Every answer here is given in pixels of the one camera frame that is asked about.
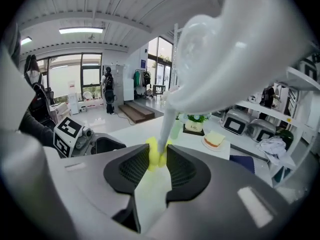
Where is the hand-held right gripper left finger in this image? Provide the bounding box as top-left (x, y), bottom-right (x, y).
top-left (60, 143), bottom-right (151, 240)

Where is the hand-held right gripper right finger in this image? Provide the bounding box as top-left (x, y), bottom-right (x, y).
top-left (147, 144), bottom-right (291, 240)

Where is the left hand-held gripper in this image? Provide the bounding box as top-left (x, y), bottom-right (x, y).
top-left (53, 117), bottom-right (127, 159)

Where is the yellow brush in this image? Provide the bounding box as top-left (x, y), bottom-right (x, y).
top-left (145, 0), bottom-right (316, 173)

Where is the person's left forearm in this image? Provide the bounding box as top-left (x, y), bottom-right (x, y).
top-left (18, 110), bottom-right (57, 150)

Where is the dark blue chair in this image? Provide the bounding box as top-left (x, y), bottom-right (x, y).
top-left (229, 154), bottom-right (256, 175)

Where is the wooden step platform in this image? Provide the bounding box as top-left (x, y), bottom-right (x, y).
top-left (118, 100), bottom-right (156, 124)

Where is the pink plate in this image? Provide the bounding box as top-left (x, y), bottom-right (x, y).
top-left (201, 136), bottom-right (228, 152)

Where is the white water dispenser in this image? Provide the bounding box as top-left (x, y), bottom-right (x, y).
top-left (67, 80), bottom-right (80, 115)

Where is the grey metal locker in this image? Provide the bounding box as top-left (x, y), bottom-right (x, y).
top-left (115, 64), bottom-right (125, 107)

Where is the yellow sponge cake slice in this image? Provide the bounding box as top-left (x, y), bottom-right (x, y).
top-left (203, 130), bottom-right (226, 147)

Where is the black tray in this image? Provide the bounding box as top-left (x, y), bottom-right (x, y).
top-left (182, 123), bottom-right (206, 137)

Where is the clothes rack with garments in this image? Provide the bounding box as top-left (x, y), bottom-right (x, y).
top-left (133, 68), bottom-right (152, 99)

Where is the white crumpled cloth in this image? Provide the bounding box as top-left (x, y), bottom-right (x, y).
top-left (256, 136), bottom-right (287, 165)

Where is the white planter box with flowers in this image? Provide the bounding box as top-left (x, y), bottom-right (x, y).
top-left (184, 112), bottom-right (212, 133)

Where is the small white side table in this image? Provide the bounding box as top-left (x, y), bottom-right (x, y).
top-left (152, 84), bottom-right (166, 96)

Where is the white shelving rack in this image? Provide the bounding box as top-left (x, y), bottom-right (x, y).
top-left (174, 23), bottom-right (320, 189)

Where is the person's dark hooded jacket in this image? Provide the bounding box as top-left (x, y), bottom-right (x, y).
top-left (0, 23), bottom-right (38, 135)

